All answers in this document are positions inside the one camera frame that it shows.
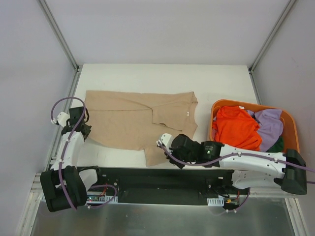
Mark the beige t-shirt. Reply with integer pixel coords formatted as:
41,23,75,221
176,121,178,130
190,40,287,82
85,90,198,166

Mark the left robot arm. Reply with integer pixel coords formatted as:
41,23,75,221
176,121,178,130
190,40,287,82
40,106,104,212

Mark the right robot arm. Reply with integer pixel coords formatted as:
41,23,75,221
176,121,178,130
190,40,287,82
157,134,307,195

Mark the orange t-shirt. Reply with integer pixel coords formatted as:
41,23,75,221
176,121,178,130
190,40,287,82
211,106,262,151

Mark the lavender t-shirt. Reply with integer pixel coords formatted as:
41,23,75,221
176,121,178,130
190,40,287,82
247,109,284,152

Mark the dark green t-shirt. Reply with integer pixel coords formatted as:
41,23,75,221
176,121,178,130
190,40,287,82
266,136,284,153

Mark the orange plastic basket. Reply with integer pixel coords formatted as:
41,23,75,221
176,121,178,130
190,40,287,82
207,99,300,152

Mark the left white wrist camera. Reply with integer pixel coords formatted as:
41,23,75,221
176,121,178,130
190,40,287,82
51,112,70,127

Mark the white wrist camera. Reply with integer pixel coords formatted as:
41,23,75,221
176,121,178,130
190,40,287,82
157,133,174,149
51,112,70,127

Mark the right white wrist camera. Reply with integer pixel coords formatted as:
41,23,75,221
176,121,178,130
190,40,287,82
157,133,174,149

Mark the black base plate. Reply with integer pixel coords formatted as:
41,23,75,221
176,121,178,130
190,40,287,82
90,167,238,206

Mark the right white cable duct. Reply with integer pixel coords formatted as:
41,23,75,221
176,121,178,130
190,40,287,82
207,197,224,207

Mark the white cable duct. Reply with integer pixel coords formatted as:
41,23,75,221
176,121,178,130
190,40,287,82
207,197,224,207
87,195,118,205

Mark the left white cable duct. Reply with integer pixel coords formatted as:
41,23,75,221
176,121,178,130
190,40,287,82
87,195,118,205

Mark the aluminium rail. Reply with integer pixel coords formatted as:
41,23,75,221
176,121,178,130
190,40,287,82
31,173,297,198

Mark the left aluminium frame post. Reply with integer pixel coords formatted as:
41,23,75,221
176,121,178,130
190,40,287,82
38,0,83,73

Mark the aluminium frame post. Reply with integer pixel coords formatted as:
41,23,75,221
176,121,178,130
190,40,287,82
249,0,298,75
38,0,83,73

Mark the right aluminium frame post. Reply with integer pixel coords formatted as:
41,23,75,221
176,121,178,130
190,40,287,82
249,0,298,75

